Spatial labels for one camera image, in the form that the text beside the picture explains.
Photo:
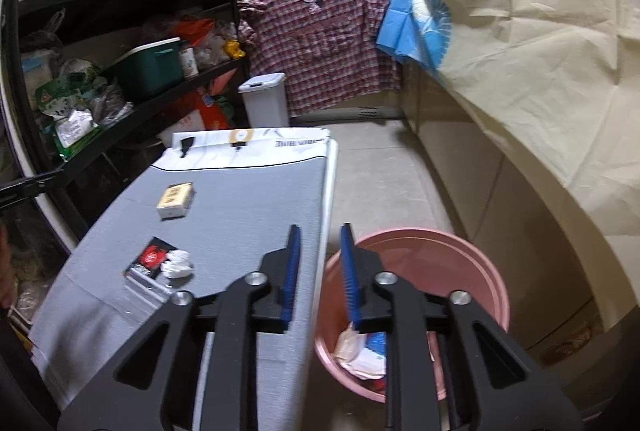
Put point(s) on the green cooler box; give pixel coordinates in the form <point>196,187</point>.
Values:
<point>147,71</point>

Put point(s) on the green white food packets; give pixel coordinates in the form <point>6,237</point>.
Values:
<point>67,116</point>

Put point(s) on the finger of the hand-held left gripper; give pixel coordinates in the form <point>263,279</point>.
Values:
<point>30,188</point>

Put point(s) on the white labelled jar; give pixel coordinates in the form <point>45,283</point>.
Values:
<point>189,63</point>

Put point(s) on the blue patterned cloth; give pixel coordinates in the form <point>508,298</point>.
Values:
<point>405,26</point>

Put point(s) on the orange sack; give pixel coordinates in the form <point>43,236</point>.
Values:
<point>210,111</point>

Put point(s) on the cream cover cloth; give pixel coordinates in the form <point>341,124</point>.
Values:
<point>540,36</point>

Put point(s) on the small beige cardboard box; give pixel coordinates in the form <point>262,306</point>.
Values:
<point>175,201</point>

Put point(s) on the red plaid shirt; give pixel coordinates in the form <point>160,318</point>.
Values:
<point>325,51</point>

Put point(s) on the grey ironing board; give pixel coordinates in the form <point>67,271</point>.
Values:
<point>240,191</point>

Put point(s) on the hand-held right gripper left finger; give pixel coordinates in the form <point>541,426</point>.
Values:
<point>292,271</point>

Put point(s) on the red orange shelf bag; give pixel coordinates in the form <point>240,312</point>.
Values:
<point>192,31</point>

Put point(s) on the white lidded bin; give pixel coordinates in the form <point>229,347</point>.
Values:
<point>265,103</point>

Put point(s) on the crumpled white tissue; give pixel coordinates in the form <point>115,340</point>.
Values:
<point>177,265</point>

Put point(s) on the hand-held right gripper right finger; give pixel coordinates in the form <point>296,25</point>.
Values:
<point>349,271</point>

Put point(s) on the pink plastic bucket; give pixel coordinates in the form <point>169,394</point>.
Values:
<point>450,271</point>

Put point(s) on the yellow packet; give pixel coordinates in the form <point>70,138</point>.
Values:
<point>234,49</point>

